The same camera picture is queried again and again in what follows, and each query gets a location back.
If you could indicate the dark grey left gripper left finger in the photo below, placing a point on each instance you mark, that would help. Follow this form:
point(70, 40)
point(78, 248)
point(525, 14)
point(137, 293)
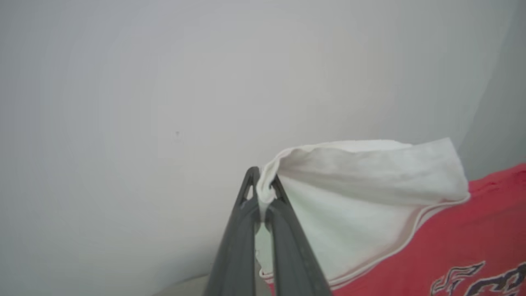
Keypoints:
point(238, 255)

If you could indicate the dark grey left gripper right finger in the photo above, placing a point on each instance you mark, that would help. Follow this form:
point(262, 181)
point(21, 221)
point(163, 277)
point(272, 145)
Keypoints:
point(291, 263)

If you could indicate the red jersey with white trim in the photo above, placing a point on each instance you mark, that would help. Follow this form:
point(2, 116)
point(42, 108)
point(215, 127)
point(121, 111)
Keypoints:
point(370, 205)

